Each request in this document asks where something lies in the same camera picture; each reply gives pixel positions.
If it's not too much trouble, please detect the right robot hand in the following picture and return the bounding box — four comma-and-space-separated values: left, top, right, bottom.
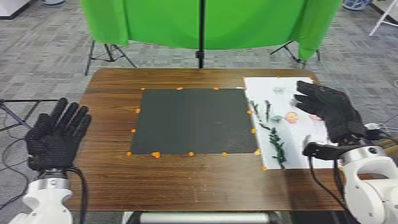
294, 80, 370, 145

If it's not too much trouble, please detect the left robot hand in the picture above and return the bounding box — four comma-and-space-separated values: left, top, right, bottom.
24, 97, 95, 173

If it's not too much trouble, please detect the pink flower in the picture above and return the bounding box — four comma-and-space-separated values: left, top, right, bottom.
285, 111, 301, 125

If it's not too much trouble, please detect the white sheet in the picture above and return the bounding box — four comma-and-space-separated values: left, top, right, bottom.
242, 76, 347, 171

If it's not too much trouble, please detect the green sprig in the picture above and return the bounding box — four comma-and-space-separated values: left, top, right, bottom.
258, 122, 290, 169
249, 100, 264, 117

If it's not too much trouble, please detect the black tripod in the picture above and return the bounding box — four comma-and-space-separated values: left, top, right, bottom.
84, 39, 139, 77
269, 39, 324, 70

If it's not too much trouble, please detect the dark mat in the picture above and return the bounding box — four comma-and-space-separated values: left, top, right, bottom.
129, 88, 262, 156

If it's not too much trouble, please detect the white stand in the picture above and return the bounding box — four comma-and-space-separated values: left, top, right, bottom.
368, 0, 398, 37

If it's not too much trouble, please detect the blue white vase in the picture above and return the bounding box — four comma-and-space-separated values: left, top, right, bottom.
342, 0, 376, 12

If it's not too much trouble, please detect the black stand pole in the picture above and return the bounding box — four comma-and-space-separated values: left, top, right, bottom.
196, 0, 209, 70

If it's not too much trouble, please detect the pale grey bar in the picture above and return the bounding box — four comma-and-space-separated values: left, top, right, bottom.
121, 211, 281, 224

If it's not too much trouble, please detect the black metal frame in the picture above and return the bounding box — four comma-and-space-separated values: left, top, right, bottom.
0, 98, 63, 133

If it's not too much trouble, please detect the black cable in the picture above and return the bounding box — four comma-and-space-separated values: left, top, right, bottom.
66, 167, 91, 224
306, 155, 361, 224

